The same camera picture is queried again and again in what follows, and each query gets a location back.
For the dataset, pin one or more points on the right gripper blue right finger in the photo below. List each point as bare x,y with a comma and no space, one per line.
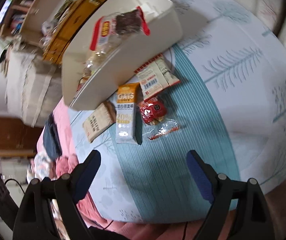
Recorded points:
203,175

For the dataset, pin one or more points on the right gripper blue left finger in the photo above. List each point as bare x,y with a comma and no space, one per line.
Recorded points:
84,173

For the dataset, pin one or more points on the beige cracker packet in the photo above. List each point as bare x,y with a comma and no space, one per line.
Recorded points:
102,118

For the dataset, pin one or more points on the oats bar packet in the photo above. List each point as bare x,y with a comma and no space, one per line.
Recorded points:
126,113

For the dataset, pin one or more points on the red round candy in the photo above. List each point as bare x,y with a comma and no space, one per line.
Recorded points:
153,111

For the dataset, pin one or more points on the LiPO biscuit packet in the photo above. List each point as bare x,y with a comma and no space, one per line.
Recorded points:
155,76

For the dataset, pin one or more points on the brownie pack red edges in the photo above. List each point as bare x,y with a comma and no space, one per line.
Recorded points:
111,30

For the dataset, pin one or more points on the navy folded garment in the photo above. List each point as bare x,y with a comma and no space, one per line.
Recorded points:
51,139

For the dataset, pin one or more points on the wooden door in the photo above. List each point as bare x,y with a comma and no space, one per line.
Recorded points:
17,139

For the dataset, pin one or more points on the pink bed blanket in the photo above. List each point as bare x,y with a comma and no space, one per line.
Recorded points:
68,161

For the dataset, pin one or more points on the tree-patterned tablecloth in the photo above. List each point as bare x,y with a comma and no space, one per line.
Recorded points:
231,109

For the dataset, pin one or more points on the wooden desk with drawers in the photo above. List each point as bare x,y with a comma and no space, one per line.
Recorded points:
77,15

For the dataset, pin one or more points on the white plastic storage bin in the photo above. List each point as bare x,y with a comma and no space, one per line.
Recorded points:
120,66

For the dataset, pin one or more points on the wooden bookshelf with books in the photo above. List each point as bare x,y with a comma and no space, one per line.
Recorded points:
25,17

